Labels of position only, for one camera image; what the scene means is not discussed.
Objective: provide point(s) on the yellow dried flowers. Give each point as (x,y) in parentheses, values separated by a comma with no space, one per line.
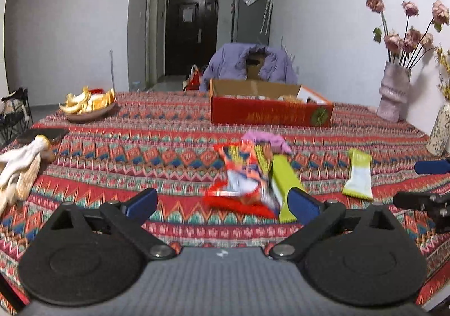
(445,63)

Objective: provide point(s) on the bowl of orange peels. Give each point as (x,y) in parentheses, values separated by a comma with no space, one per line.
(95,101)

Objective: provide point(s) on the green white snack packet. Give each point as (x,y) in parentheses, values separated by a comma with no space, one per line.
(358,175)

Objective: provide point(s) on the grey fridge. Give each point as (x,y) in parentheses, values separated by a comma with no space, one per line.
(246,20)

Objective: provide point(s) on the ribbed lilac vase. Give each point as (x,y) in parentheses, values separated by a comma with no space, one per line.
(393,98)

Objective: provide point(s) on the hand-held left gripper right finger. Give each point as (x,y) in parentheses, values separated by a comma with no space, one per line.
(302,205)

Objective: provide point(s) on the white work glove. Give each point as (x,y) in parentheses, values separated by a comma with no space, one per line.
(24,154)
(17,189)

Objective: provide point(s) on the purple puffer jacket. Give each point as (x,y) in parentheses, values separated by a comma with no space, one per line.
(228,63)

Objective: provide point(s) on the white door notice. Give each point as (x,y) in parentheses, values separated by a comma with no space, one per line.
(188,13)

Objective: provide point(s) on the purple snack packet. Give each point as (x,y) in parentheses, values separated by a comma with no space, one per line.
(267,138)

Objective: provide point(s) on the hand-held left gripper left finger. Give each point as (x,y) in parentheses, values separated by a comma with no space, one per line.
(142,203)

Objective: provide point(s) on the wooden chair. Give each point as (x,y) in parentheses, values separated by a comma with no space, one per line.
(255,71)

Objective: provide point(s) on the red cardboard box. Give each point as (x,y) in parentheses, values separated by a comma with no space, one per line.
(263,112)

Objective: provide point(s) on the black folding rack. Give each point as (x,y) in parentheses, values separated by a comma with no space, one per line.
(14,119)

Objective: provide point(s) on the glass sliding door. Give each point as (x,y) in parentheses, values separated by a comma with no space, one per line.
(152,38)

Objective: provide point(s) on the brown plate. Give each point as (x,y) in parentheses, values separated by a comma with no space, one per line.
(88,116)

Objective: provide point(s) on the speckled vase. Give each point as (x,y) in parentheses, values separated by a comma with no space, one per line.
(439,133)

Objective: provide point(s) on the dark flat object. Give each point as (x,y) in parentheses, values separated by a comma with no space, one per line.
(42,135)

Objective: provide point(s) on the dark door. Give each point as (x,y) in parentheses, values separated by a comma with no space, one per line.
(175,38)

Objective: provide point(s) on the mop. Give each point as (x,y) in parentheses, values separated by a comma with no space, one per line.
(111,70)

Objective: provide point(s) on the red orange snack packet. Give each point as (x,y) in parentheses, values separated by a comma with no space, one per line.
(242,175)

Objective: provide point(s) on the red white bag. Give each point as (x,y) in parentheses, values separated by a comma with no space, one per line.
(193,78)

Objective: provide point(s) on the dried rose bouquet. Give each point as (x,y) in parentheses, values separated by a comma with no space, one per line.
(409,8)

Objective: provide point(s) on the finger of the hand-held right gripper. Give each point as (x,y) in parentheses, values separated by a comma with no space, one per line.
(432,166)
(422,201)

